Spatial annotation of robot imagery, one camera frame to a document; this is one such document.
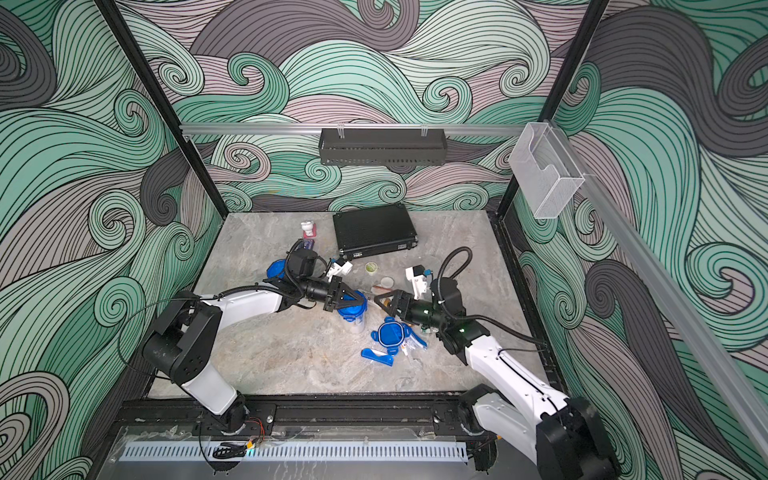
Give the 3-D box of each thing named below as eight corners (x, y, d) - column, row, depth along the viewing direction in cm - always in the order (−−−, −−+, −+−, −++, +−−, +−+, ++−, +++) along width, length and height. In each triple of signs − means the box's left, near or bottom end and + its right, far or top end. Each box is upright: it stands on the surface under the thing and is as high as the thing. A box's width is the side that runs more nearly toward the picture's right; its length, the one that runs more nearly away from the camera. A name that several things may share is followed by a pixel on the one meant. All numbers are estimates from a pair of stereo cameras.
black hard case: (341, 262, 106) (340, 253, 102) (333, 221, 119) (331, 212, 115) (416, 247, 110) (418, 238, 106) (400, 209, 124) (401, 200, 120)
